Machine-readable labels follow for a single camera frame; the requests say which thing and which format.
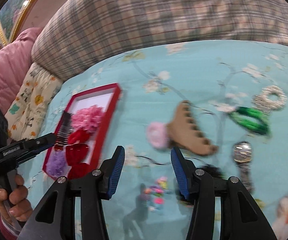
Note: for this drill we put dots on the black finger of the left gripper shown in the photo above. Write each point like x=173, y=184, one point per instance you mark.
x=44, y=142

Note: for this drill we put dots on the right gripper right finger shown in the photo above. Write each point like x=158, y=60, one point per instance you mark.
x=196, y=184

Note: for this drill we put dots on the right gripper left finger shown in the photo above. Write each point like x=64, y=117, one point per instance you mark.
x=98, y=185

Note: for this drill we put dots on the black curly scrunchie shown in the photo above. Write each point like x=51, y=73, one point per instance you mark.
x=214, y=171

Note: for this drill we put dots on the purple organza scrunchie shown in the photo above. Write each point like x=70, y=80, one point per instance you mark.
x=56, y=165

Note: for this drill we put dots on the black pearl hair comb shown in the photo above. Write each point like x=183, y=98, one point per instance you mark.
x=64, y=131

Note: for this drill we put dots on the red velvet bow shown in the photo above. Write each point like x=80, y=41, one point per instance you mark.
x=76, y=153

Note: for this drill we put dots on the small red bow clip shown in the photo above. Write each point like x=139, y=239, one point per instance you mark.
x=79, y=136

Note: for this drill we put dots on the rhinestone wrist watch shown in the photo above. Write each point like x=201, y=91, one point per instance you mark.
x=242, y=156

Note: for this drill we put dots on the pink lace scrunchie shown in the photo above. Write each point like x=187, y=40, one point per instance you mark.
x=88, y=119

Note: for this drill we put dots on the red fuzzy scrunchie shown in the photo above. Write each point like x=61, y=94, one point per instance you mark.
x=79, y=170

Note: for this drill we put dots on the person's left hand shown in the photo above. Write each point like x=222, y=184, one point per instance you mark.
x=22, y=208

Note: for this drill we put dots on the cartoon print baby pillow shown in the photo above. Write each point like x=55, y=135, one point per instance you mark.
x=27, y=112

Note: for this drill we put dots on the colourful beaded hair clip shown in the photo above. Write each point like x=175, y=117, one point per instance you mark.
x=155, y=195

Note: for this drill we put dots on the red shallow box tray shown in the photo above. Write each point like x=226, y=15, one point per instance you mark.
x=104, y=96

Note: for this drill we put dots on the tan claw hair clip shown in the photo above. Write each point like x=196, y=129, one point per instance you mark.
x=184, y=131

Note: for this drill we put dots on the pink fluffy scrunchie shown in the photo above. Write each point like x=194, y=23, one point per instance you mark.
x=157, y=135

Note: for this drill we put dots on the pink quilted blanket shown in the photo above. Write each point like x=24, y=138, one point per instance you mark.
x=15, y=61

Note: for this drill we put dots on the teal floral bedsheet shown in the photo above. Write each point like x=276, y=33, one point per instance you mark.
x=219, y=79

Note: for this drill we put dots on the pearl beaded scrunchie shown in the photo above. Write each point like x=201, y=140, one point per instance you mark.
x=272, y=98

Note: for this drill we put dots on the gold framed picture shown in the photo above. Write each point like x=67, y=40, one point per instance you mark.
x=12, y=17

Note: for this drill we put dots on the plaid quilt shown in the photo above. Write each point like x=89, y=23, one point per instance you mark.
x=84, y=32

